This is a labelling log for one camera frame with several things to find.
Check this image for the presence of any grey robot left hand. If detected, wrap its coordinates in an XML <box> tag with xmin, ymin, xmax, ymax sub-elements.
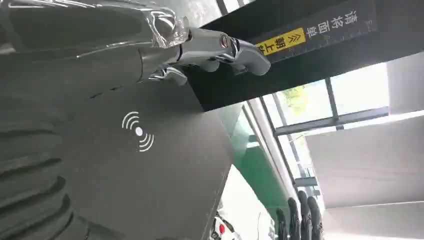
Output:
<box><xmin>0</xmin><ymin>0</ymin><xmax>272</xmax><ymax>121</ymax></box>

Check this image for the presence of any dark robot right hand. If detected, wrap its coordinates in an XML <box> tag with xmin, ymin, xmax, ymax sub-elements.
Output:
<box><xmin>275</xmin><ymin>190</ymin><xmax>325</xmax><ymax>240</ymax></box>

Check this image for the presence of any white device with red dot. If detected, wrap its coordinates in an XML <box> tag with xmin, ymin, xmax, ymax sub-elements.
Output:
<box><xmin>211</xmin><ymin>211</ymin><xmax>244</xmax><ymax>240</ymax></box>

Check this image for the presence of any white hanging panel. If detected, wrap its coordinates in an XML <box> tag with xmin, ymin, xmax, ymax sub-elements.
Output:
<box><xmin>304</xmin><ymin>114</ymin><xmax>424</xmax><ymax>210</ymax></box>

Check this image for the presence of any ribbed grey left arm sleeve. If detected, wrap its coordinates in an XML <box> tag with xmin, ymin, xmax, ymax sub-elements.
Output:
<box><xmin>0</xmin><ymin>96</ymin><xmax>100</xmax><ymax>240</ymax></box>

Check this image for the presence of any black beam with white print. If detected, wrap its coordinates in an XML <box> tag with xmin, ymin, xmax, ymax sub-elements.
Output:
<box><xmin>183</xmin><ymin>0</ymin><xmax>424</xmax><ymax>113</ymax></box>

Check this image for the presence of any yellow arrow label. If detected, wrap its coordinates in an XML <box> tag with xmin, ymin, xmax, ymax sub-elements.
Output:
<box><xmin>255</xmin><ymin>27</ymin><xmax>307</xmax><ymax>57</ymax></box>

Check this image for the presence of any dark window frame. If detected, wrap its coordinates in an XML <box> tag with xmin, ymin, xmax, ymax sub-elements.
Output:
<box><xmin>258</xmin><ymin>77</ymin><xmax>390</xmax><ymax>196</ymax></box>

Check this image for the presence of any grey panel with wireless symbol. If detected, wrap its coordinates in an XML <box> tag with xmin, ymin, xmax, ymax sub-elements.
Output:
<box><xmin>61</xmin><ymin>78</ymin><xmax>235</xmax><ymax>240</ymax></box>

